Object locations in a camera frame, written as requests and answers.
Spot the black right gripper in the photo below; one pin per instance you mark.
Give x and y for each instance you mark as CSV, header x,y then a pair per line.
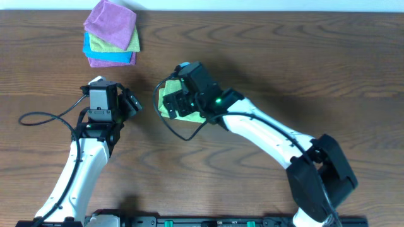
x,y
168,99

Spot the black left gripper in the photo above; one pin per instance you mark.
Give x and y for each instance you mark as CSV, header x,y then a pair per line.
x,y
132,103

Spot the light green cloth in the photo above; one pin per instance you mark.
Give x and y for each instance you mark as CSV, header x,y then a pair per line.
x,y
171,104

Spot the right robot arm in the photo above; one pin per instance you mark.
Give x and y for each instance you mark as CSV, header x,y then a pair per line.
x,y
318,172

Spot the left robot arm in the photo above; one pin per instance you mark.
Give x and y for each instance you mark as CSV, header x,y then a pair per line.
x,y
96,133

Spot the folded blue stacked cloth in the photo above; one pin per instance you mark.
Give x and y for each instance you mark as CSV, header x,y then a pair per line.
x,y
121,57

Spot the folded purple bottom cloth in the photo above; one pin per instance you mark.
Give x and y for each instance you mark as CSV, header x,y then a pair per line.
x,y
101,63

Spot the folded purple cloth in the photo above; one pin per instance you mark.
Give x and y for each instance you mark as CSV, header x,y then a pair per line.
x,y
112,23
101,63

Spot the folded green stacked cloth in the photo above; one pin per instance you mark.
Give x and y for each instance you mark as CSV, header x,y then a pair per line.
x,y
99,45

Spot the folded purple top cloth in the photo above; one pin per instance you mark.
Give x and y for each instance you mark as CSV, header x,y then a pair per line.
x,y
112,23

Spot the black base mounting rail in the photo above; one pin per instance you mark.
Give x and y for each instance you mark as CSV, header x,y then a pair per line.
x,y
113,217

